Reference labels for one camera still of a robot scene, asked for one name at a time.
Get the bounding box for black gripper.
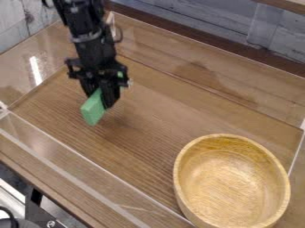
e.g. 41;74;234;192
64;35;128;109

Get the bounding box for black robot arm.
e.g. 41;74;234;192
41;0;129;110

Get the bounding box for green rectangular block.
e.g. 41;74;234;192
80;89;104;126

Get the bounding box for black cable under table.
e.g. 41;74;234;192
0;205;21;228

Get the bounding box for black table leg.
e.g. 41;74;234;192
29;189;42;206

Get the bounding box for brown wooden bowl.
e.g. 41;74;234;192
172;134;290;228

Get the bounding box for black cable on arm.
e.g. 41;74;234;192
112;25;124;43

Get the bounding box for clear acrylic corner bracket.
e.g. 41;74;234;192
105;11;118;41

